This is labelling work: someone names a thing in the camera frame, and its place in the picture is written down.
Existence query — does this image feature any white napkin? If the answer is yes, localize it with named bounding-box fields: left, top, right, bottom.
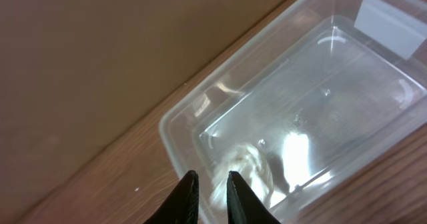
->
left=209, top=143, right=274, bottom=210

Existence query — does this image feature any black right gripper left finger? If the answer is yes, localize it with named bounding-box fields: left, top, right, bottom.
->
left=144, top=170, right=199, bottom=224

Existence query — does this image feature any clear plastic container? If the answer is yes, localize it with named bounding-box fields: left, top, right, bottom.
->
left=159, top=0, right=426, bottom=223

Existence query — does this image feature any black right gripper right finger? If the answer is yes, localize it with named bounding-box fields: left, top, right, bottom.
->
left=227, top=171, right=280, bottom=224

